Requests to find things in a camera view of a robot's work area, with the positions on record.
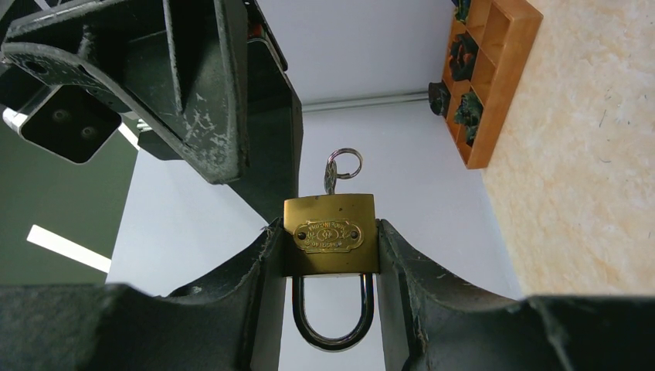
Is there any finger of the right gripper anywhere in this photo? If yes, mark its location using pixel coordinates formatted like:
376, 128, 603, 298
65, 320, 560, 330
229, 1, 303, 223

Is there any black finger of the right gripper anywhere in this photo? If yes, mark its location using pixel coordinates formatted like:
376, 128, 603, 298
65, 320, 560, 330
1, 1, 248, 184

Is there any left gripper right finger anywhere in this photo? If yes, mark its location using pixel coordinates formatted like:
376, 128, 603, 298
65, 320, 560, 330
377, 220, 654, 370

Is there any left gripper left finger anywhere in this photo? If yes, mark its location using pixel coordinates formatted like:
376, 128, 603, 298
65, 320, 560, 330
1, 220, 285, 370

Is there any key ring with keys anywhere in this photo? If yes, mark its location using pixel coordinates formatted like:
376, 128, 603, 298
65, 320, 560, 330
323, 148, 365, 196

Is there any brass padlock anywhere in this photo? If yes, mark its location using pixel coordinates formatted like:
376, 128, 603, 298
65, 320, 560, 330
283, 193, 380, 352

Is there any dark rosette top corner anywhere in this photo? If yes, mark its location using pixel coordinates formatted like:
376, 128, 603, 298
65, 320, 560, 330
428, 81, 451, 117

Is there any dark rosette upper left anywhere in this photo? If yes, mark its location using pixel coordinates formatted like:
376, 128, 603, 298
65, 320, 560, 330
454, 90, 484, 146

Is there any dark rosette centre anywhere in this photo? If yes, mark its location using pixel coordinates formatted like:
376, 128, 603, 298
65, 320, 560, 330
448, 32, 479, 81

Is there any dark rosette right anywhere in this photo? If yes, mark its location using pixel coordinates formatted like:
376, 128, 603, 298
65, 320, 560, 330
452, 0, 471, 24

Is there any wooden compartment tray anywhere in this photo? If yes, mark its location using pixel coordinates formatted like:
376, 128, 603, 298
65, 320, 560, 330
440, 1, 543, 169

